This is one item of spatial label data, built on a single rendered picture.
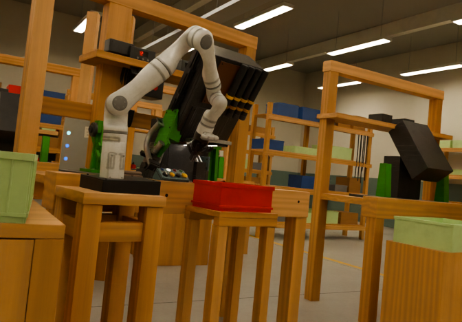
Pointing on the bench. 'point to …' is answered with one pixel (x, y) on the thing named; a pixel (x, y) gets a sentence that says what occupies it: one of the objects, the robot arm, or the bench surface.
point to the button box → (169, 175)
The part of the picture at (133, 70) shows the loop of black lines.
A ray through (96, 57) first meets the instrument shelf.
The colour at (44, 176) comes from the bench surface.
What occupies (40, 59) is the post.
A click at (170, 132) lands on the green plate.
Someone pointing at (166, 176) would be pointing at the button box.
